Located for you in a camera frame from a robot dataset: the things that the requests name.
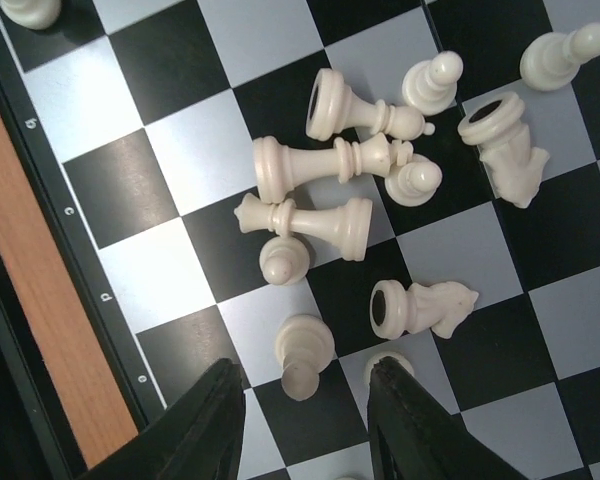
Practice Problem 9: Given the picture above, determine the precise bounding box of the black aluminium frame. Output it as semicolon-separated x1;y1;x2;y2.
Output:
0;255;87;479

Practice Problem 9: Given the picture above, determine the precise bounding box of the white knight lying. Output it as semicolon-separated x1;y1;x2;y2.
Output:
457;91;550;209

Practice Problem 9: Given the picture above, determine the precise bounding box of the black white chessboard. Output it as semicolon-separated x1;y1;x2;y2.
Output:
0;1;600;479

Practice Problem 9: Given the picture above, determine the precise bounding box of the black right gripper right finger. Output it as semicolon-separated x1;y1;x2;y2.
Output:
367;356;525;479

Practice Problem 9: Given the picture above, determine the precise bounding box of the white queen lying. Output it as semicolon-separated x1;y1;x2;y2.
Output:
234;193;373;262

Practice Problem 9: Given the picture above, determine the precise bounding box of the white bishop lying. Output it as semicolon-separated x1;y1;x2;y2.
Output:
305;68;435;141

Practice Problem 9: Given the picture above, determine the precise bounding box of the white pawn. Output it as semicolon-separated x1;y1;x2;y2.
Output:
363;349;416;386
384;154;443;207
519;22;600;92
402;51;464;116
0;0;62;30

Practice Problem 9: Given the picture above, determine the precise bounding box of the white king lying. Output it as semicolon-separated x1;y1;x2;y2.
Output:
253;133;414;204

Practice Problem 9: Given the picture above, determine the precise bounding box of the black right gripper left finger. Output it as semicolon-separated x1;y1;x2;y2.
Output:
81;358;246;480

